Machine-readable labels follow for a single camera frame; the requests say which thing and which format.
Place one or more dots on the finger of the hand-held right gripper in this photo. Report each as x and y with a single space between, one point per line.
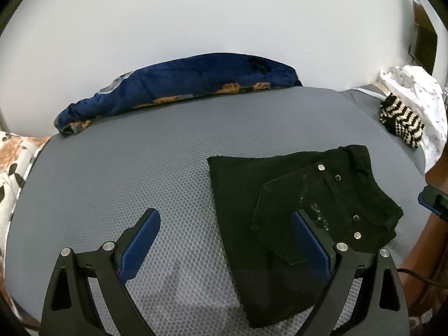
435 201

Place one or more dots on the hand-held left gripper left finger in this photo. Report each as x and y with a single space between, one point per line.
138 248

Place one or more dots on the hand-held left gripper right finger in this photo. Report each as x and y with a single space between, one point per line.
311 248

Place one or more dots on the black pants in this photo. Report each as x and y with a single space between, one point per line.
238 189

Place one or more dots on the grey mesh mattress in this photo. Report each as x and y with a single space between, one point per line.
122 168

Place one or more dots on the black and cream striped cloth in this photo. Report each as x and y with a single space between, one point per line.
402 122

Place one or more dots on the white dotted cloth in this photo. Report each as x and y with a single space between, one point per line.
420 84

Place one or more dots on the white floral pillow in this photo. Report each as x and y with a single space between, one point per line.
14 168

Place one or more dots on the brown wooden board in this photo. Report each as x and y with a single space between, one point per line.
425 35

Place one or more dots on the blue floral blanket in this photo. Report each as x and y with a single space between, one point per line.
175 80

